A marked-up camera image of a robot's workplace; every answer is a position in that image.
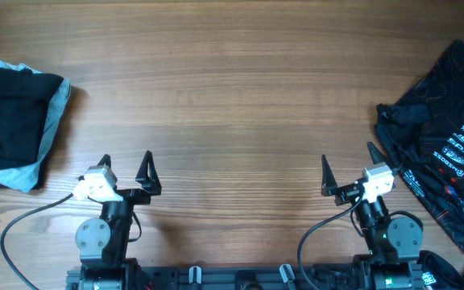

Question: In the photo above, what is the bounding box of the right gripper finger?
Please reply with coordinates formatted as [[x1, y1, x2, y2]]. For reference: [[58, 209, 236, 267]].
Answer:
[[321, 155, 338, 197], [367, 142, 393, 168]]

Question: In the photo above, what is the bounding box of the black printed cycling jersey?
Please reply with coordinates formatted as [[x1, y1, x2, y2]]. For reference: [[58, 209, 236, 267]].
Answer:
[[375, 40, 464, 289]]

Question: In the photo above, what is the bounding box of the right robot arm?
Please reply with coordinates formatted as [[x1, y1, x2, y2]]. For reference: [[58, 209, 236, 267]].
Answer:
[[315, 142, 425, 290]]

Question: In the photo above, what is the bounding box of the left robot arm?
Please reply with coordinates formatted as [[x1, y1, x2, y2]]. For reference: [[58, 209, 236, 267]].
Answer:
[[65, 151, 162, 290]]

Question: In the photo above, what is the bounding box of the folded grey shirt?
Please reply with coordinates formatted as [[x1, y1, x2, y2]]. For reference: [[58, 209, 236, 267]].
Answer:
[[0, 59, 72, 193]]

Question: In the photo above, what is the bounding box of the folded black shirt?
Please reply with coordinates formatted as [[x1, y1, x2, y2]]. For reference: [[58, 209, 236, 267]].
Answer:
[[0, 67, 64, 190]]

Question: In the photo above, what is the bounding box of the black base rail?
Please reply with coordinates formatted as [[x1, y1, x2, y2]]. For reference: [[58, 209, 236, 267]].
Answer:
[[65, 263, 426, 290]]

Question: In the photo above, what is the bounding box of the left black cable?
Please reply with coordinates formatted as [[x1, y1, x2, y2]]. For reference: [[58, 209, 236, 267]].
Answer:
[[0, 193, 75, 290]]

